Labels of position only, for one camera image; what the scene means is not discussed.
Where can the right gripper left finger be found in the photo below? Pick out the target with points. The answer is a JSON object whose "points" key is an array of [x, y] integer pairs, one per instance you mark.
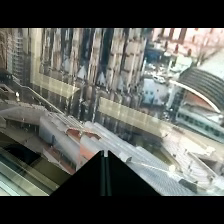
{"points": [[87, 180]]}

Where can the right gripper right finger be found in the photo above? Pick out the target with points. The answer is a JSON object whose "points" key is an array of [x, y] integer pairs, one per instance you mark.
{"points": [[128, 181]]}

